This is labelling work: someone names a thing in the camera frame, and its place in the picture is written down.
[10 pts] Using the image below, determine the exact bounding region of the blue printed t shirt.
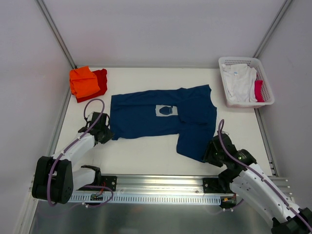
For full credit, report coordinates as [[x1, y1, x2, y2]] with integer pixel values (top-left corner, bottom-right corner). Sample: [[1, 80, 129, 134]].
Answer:
[[110, 85, 217, 162]]

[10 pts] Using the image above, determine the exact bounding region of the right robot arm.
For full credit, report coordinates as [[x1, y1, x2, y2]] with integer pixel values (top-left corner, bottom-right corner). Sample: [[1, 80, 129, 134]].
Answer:
[[203, 134, 312, 234]]

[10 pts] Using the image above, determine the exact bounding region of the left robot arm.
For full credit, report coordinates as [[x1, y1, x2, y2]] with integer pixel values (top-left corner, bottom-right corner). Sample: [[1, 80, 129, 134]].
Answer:
[[32, 112, 113, 204]]

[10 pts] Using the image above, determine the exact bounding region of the orange folded t shirt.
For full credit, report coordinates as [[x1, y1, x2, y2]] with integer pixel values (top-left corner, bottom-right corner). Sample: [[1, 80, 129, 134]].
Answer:
[[69, 66, 100, 98]]

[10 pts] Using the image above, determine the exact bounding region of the red folded t shirt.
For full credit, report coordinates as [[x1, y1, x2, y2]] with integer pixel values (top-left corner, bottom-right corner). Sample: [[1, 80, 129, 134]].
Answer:
[[76, 69, 107, 103]]

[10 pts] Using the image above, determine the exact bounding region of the white plastic basket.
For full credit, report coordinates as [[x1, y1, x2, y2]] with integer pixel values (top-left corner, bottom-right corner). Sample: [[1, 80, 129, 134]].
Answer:
[[218, 57, 274, 108]]

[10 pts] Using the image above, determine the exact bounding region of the white t shirt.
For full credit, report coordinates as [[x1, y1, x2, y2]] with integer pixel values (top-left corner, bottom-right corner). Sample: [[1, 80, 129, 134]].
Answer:
[[221, 63, 257, 102]]

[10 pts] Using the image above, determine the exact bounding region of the pink t shirt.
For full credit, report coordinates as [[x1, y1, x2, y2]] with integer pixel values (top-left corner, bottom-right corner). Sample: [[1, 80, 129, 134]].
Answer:
[[254, 80, 264, 102]]

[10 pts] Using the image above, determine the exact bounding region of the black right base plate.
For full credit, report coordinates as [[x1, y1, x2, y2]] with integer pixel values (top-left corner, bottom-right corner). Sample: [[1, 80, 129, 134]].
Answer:
[[202, 177, 224, 194]]

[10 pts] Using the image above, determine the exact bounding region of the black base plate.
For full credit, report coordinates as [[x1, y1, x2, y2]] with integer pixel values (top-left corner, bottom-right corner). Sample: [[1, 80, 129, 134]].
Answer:
[[77, 175, 117, 193], [202, 177, 224, 194]]

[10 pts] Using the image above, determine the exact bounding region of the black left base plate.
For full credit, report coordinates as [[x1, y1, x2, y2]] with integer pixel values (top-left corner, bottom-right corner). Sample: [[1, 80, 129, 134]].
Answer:
[[77, 175, 117, 193]]

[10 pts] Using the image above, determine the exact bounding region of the aluminium front rail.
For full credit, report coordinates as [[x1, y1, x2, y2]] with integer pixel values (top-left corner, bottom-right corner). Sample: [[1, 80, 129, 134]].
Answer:
[[29, 174, 292, 197]]

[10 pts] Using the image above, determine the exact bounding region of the white slotted cable duct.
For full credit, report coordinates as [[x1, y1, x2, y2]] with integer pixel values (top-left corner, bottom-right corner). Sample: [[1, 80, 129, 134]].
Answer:
[[69, 193, 221, 206]]

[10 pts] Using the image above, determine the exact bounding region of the left aluminium corner post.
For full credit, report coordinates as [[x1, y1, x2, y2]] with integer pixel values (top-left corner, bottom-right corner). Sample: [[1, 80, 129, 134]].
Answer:
[[35, 0, 77, 69]]

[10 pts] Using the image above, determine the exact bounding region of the aluminium corner post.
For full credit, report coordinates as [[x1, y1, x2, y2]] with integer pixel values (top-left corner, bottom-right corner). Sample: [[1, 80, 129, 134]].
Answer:
[[253, 0, 294, 58], [35, 0, 77, 69]]

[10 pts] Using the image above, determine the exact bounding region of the right aluminium corner post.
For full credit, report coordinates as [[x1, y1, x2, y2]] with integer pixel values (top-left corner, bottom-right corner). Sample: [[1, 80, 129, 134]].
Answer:
[[253, 0, 294, 58]]

